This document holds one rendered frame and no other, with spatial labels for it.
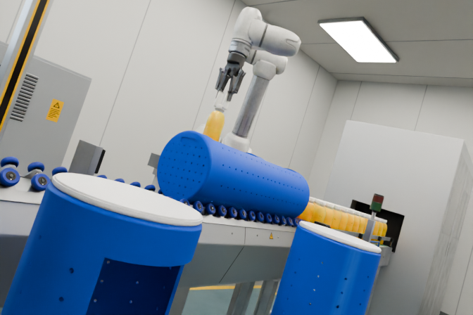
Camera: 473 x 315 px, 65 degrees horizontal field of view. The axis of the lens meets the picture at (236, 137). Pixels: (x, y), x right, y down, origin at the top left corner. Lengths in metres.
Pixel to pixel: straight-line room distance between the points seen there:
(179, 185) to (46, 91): 1.53
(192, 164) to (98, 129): 2.95
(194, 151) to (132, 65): 3.08
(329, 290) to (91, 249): 0.81
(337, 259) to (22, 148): 2.13
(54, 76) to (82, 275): 2.23
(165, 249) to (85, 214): 0.13
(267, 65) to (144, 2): 2.65
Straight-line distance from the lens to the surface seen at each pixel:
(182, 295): 2.37
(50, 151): 2.81
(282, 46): 1.59
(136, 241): 0.59
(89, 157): 1.16
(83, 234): 0.60
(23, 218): 1.03
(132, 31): 4.43
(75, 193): 0.61
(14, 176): 1.01
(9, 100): 1.41
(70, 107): 2.80
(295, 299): 1.26
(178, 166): 1.46
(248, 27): 1.59
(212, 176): 1.37
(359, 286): 1.26
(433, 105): 6.66
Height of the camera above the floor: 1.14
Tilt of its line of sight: 5 degrees up
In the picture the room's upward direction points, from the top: 18 degrees clockwise
